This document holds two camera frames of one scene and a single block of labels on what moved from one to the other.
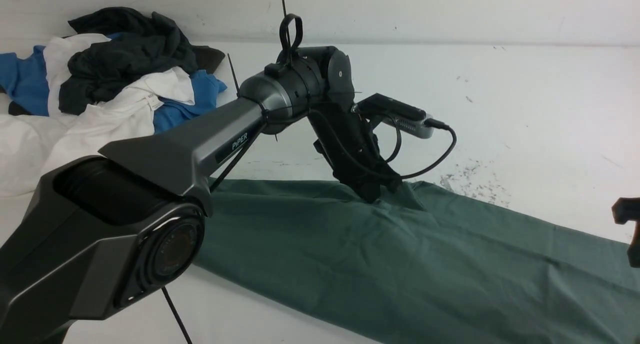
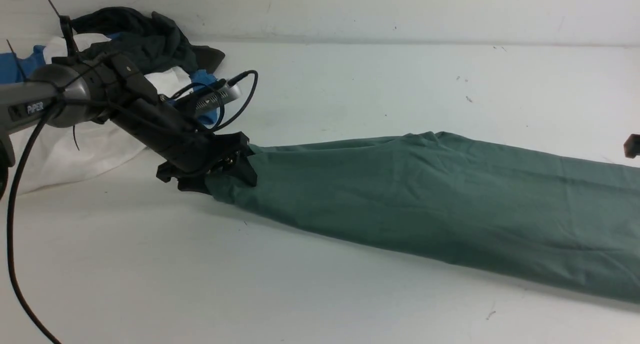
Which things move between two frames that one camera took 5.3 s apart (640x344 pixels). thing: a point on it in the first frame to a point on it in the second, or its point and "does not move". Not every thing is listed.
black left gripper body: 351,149 to 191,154
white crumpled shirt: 31,146 does not move
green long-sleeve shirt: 421,263 to 541,215
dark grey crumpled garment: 141,45 does not move
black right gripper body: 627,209 to 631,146
